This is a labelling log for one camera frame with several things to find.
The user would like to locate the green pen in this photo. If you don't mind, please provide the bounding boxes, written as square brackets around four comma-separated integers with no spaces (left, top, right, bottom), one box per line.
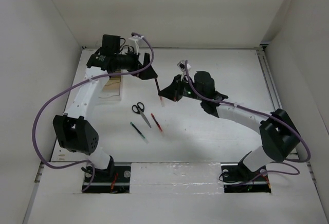
[130,122,149,144]

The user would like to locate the red pen with orange cap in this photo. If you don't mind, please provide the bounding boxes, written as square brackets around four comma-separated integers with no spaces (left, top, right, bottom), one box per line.
[153,78,166,108]

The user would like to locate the red pen clear cap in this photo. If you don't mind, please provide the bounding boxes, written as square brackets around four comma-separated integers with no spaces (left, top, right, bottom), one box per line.
[151,113,163,133]

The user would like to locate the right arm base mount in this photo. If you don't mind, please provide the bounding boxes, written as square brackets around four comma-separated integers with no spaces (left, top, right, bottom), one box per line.
[218,163,271,193]

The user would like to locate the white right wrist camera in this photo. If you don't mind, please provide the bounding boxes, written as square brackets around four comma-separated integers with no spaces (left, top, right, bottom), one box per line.
[177,60,191,73]

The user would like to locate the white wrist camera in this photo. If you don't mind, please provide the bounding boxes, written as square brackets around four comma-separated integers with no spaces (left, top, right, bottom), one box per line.
[177,60,191,73]
[127,35,143,54]

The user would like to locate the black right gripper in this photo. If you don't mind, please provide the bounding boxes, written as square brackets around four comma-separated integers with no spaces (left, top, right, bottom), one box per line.
[158,74,205,102]

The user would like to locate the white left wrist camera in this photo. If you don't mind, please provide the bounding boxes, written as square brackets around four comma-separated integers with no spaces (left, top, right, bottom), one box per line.
[127,35,143,54]

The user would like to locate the clear tiered organizer box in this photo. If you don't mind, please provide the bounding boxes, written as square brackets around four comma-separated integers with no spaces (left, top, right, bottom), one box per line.
[99,76,123,102]

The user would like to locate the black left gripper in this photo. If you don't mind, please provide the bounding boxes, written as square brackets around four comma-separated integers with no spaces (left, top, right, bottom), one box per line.
[115,47,157,80]

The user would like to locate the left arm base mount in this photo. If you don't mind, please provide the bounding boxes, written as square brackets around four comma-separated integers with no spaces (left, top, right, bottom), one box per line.
[81,163,131,194]

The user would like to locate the black handled scissors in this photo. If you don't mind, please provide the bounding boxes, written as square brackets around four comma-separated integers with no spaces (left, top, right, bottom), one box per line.
[132,102,151,128]

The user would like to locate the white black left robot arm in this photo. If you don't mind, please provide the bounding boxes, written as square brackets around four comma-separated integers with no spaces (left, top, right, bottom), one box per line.
[53,33,157,181]

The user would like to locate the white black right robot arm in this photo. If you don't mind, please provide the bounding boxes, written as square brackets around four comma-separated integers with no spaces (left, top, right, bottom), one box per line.
[158,71,301,183]

